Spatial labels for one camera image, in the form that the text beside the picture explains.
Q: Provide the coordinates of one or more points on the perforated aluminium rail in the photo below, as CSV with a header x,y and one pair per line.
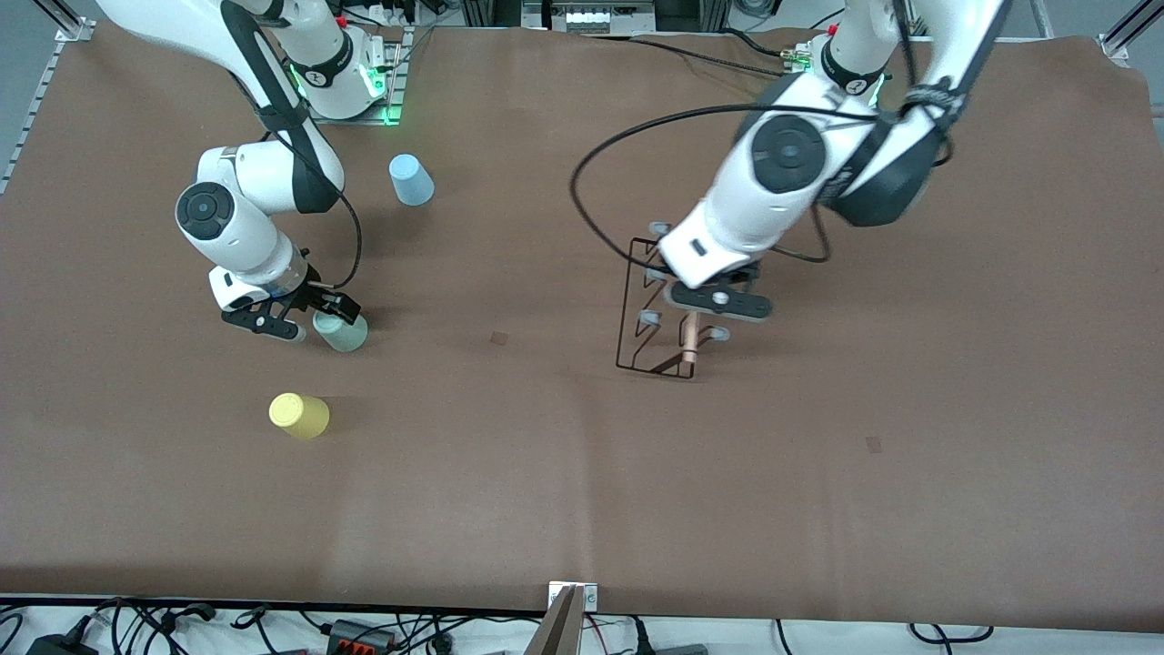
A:
x,y
42,91

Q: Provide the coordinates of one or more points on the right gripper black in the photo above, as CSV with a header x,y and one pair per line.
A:
x,y
315,293

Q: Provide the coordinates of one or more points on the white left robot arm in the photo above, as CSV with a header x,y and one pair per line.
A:
x,y
791,155

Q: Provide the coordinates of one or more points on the yellow plastic cup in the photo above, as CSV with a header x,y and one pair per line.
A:
x,y
300,417

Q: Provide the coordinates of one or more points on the aluminium camera mast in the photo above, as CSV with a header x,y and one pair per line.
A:
x,y
564,628

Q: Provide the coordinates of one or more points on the grey control box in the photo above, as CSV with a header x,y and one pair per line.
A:
x,y
587,18

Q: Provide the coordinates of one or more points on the black power adapter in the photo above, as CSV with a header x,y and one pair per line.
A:
x,y
59,646

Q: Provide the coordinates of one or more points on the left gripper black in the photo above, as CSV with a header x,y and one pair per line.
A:
x,y
742,273

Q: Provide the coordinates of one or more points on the brown table mat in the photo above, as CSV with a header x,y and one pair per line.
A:
x,y
582,473

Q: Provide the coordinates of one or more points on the black power plug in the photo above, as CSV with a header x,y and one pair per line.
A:
x,y
641,637

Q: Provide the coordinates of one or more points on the light blue plastic cup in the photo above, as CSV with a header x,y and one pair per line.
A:
x,y
411,182

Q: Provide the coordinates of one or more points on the aluminium arm base plate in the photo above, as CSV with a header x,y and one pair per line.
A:
x,y
364,119

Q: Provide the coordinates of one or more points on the pale green plastic cup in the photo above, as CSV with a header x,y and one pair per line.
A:
x,y
346,337

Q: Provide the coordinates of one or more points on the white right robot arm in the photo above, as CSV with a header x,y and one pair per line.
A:
x,y
264,173

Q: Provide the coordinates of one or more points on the aluminium frame corner bracket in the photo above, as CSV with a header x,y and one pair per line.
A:
x,y
73,29
1123,36

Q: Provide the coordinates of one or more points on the black orange connector block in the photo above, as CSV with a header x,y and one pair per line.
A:
x,y
359,637

